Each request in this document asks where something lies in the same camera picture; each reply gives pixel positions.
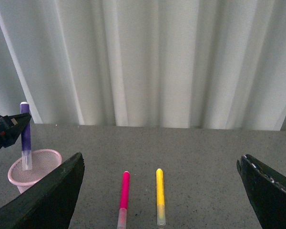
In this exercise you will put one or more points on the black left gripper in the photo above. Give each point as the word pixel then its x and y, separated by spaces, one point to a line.
pixel 11 128

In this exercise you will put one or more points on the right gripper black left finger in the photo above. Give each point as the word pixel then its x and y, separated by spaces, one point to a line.
pixel 50 203

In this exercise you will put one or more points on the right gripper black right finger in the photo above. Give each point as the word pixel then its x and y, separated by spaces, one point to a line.
pixel 266 191

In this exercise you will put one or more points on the purple marker pen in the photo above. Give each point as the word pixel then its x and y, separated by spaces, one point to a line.
pixel 26 148

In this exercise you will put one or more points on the pink marker pen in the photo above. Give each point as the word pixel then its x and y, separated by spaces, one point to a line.
pixel 122 217

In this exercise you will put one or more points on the pink mesh cup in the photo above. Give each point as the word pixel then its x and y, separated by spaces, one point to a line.
pixel 44 161

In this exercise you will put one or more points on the yellow marker pen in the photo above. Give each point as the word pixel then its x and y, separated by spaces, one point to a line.
pixel 160 198

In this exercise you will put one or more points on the white curtain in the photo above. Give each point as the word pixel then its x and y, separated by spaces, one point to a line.
pixel 213 64

